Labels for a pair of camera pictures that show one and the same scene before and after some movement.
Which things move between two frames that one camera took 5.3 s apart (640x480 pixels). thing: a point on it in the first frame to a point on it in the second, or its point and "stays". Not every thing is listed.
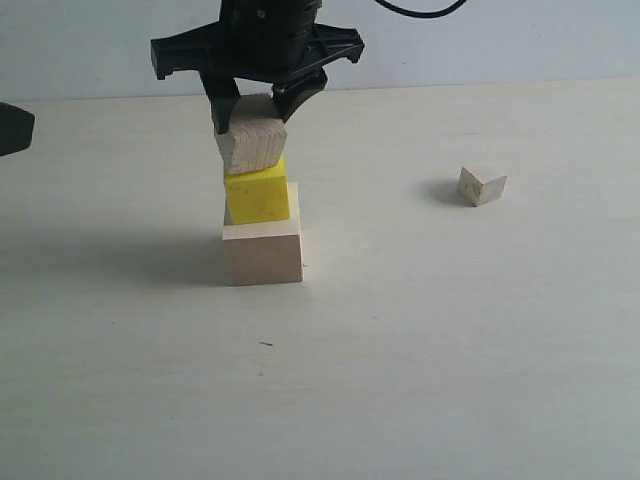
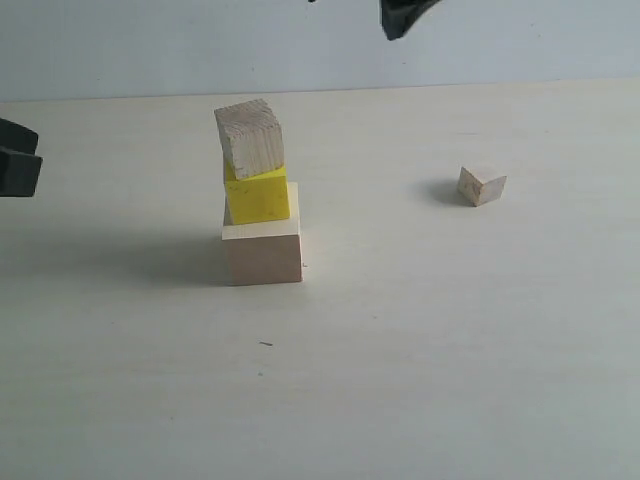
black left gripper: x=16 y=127 to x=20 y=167
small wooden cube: x=474 y=192 stays
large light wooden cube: x=265 y=252 stays
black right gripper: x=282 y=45 to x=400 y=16
